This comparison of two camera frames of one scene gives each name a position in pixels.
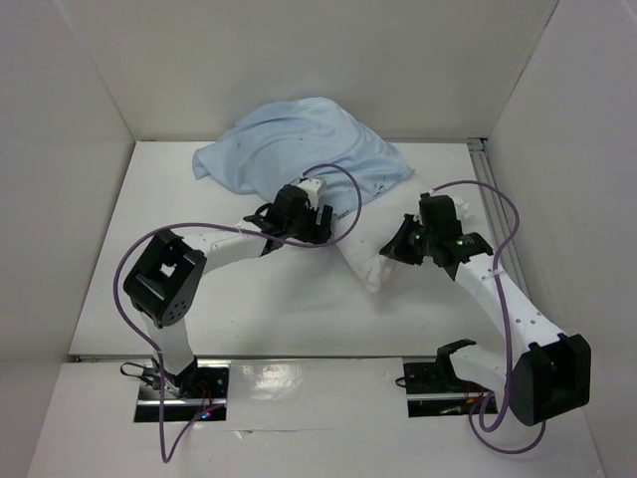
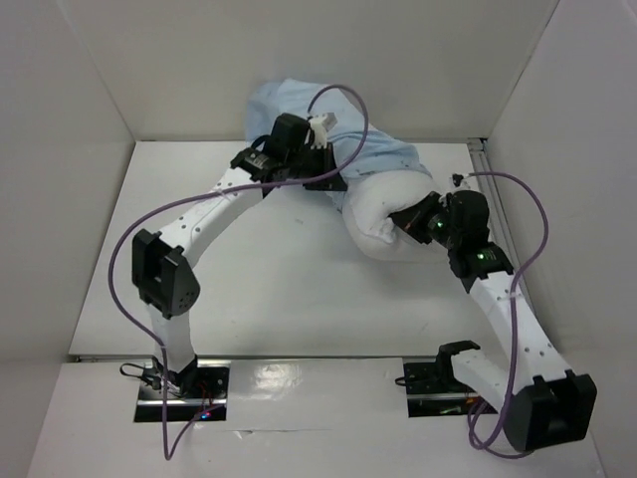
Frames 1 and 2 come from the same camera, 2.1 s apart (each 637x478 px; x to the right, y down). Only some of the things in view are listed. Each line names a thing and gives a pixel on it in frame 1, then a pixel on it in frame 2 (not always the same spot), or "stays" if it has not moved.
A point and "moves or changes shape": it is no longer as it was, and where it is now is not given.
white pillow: [363, 230] moves or changes shape
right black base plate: [433, 389] stays
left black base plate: [198, 388] stays
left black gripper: [317, 233] → [326, 157]
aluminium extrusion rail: [482, 154] stays
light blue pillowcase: [309, 138] moves or changes shape
